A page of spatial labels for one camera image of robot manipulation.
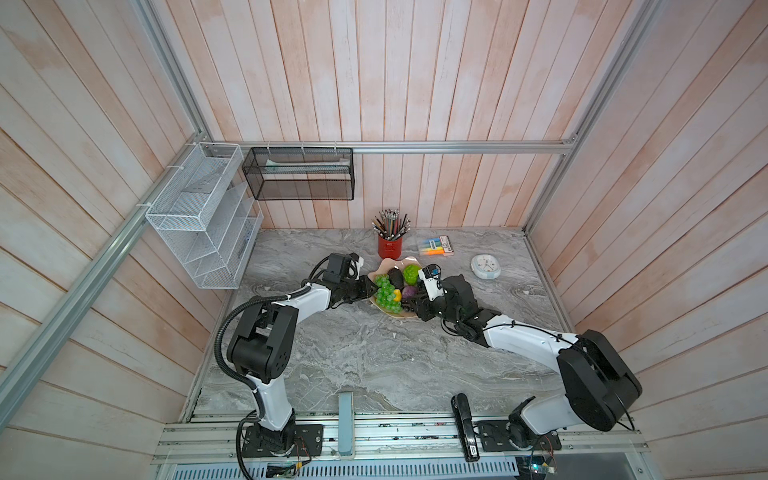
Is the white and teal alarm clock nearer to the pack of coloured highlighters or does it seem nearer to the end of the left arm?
the pack of coloured highlighters

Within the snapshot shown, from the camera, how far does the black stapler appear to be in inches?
28.0

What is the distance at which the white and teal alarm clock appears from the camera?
1060mm

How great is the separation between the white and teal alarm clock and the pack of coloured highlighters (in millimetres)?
100
